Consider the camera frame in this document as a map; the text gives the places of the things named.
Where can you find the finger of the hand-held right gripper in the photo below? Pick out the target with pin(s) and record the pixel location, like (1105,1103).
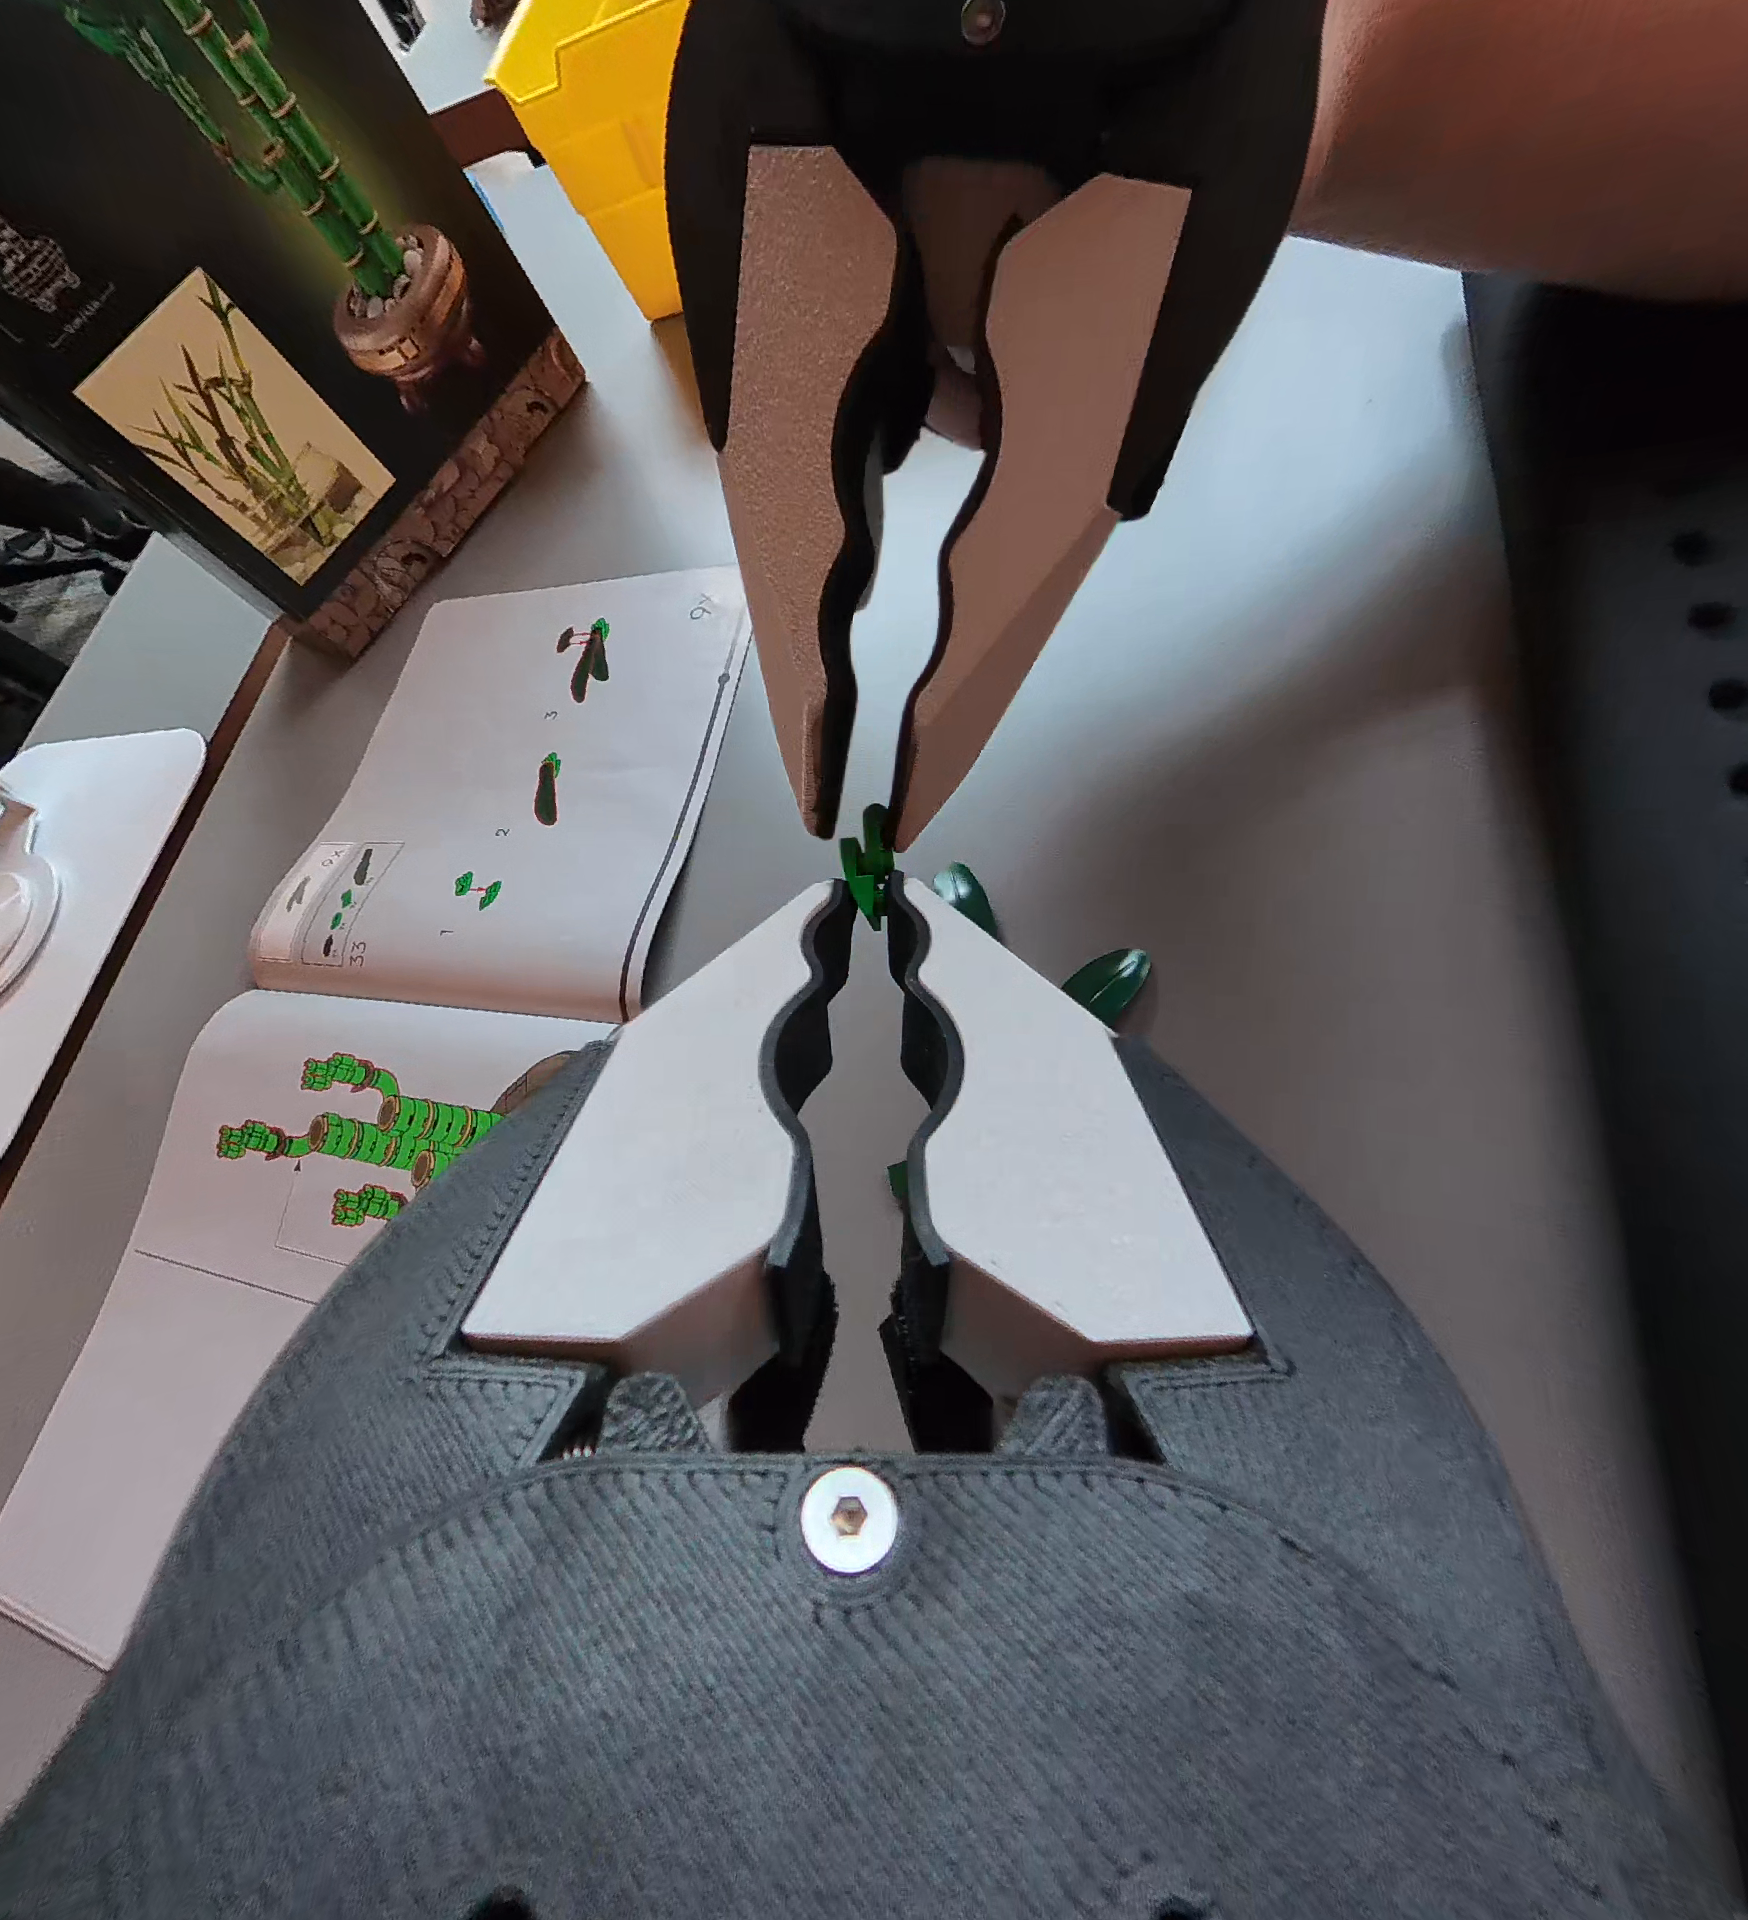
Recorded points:
(1069,421)
(798,377)

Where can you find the person's right forearm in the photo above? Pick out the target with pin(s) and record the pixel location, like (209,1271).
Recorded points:
(1564,135)

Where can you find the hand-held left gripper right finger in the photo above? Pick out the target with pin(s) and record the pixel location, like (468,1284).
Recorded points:
(1085,1202)

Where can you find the black bamboo set box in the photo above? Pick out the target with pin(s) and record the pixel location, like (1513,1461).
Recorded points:
(215,303)

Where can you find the yellow plastic parts bin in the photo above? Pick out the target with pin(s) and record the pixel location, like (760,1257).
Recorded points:
(588,135)

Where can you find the white document stand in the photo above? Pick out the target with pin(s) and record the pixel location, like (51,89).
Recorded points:
(65,932)

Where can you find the dark green leaf piece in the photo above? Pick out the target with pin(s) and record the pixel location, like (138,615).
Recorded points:
(1110,982)
(969,893)

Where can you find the black perforated mat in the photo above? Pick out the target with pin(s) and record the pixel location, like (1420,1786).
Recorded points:
(1685,1050)

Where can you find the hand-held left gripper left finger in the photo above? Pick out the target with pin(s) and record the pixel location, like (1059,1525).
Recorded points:
(649,1202)

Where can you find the open instruction booklet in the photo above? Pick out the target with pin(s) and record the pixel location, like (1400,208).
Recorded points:
(544,781)

